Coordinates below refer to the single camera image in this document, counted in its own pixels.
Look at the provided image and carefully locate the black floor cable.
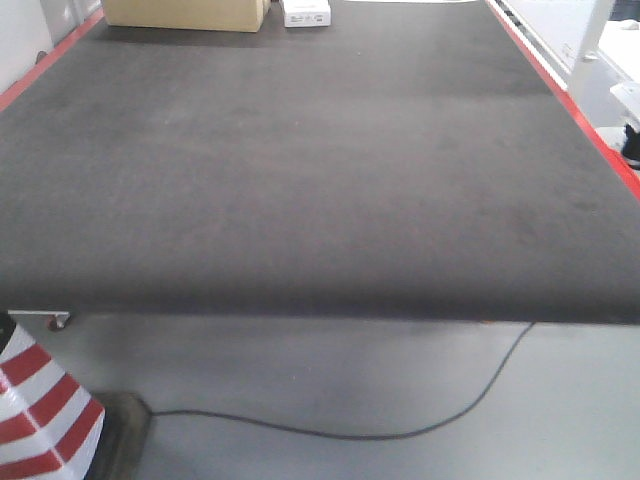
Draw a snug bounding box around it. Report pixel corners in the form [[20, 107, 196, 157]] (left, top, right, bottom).
[[149, 322, 536, 442]]

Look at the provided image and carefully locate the left red-white traffic cone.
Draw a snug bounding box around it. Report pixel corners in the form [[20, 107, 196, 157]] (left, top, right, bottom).
[[0, 312, 154, 480]]

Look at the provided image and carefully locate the brown cardboard box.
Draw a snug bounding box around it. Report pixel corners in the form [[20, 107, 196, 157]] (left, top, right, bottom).
[[101, 0, 271, 33]]

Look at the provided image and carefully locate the small white box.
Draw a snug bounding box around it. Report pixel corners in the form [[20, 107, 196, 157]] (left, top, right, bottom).
[[280, 0, 332, 28]]

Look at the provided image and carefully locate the red conveyor side rail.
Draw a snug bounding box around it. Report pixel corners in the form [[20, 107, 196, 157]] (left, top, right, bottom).
[[487, 1, 639, 196]]

